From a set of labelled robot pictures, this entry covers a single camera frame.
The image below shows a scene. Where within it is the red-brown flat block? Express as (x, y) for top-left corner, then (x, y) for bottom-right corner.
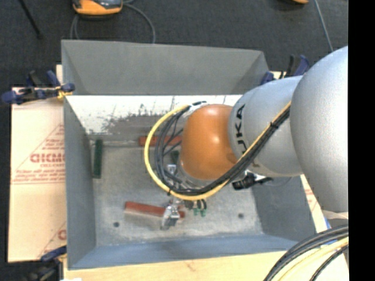
(138, 136), (183, 148)
(124, 201), (186, 220)

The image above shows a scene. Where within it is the grey metal bin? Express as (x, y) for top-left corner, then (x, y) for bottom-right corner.
(60, 39), (318, 270)

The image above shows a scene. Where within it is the dark green flat block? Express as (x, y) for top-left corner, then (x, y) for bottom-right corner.
(93, 139), (104, 179)

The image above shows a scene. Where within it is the black cylinder on white bracket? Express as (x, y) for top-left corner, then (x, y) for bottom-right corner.
(232, 173), (274, 191)

